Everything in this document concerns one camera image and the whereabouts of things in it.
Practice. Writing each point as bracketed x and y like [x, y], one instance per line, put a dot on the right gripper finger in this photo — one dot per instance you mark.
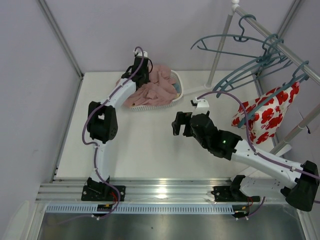
[176, 128]
[182, 118]

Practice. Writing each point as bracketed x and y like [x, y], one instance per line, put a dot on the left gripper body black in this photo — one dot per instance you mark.
[139, 69]

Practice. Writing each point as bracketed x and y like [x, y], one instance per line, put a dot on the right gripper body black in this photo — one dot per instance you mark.
[186, 124]

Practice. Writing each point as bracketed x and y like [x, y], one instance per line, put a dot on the pink skirt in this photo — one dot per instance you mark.
[158, 91]

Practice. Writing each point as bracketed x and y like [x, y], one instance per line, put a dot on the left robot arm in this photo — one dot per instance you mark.
[101, 128]

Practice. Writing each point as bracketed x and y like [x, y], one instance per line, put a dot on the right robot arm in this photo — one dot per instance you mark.
[296, 182]

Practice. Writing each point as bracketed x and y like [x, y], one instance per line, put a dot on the teal hanger with garment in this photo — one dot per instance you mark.
[267, 99]

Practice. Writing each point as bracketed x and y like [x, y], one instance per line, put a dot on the white laundry basket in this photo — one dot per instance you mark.
[173, 75]

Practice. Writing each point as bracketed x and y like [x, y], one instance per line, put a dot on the blue garment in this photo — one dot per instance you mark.
[177, 87]

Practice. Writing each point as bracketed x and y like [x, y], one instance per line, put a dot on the red poppy floral garment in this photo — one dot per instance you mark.
[268, 118]

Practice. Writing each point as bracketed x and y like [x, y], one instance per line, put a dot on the silver clothes rack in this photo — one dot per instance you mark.
[312, 74]

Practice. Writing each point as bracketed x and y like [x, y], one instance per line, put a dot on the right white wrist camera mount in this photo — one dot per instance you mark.
[201, 106]

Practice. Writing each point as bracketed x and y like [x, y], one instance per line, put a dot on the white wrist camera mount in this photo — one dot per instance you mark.
[201, 106]
[139, 53]

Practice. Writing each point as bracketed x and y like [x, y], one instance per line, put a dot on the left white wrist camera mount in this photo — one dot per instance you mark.
[139, 53]

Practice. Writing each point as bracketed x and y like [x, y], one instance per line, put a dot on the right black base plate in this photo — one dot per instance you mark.
[228, 194]

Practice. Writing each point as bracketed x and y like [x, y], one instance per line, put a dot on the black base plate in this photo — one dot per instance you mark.
[94, 191]
[228, 194]

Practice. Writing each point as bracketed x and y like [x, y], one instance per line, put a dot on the aluminium mounting rail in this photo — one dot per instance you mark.
[140, 191]

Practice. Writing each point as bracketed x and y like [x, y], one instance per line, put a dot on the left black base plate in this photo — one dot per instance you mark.
[94, 191]

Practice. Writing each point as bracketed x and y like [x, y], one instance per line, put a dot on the white slotted cable duct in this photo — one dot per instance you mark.
[207, 209]

